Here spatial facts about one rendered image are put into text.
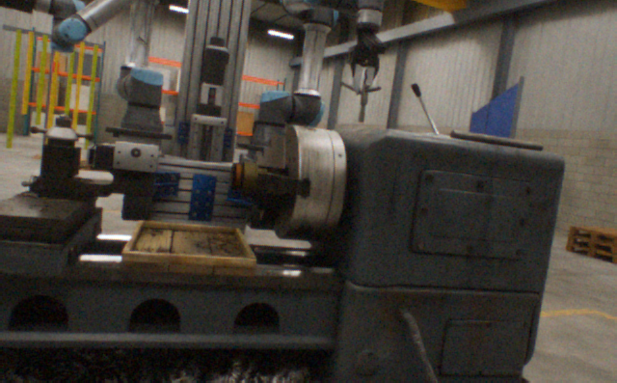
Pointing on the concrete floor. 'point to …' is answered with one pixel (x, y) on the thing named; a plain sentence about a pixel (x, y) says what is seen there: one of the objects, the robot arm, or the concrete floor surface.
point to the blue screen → (499, 114)
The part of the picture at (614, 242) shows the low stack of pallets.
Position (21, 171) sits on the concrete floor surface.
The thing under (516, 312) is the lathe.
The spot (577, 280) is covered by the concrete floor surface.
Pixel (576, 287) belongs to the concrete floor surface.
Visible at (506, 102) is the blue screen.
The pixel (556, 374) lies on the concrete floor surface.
